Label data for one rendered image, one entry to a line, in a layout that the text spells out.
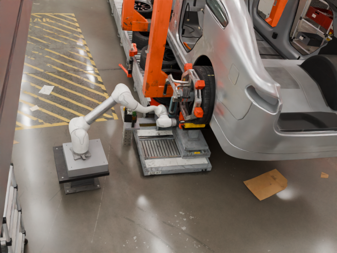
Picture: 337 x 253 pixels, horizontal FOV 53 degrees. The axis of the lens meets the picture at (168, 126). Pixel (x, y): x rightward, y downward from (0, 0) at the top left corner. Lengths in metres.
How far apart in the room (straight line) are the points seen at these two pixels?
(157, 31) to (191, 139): 1.35
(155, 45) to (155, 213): 1.83
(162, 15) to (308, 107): 1.95
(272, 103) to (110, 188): 1.92
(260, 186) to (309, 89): 1.30
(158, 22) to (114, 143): 1.57
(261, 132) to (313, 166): 2.01
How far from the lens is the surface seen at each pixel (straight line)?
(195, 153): 4.14
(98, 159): 3.55
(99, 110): 3.51
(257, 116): 2.96
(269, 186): 4.34
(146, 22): 5.93
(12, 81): 0.30
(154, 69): 4.06
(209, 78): 3.64
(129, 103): 3.32
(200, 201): 3.88
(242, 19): 3.42
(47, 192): 3.81
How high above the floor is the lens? 2.91
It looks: 38 degrees down
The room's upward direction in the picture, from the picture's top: 12 degrees clockwise
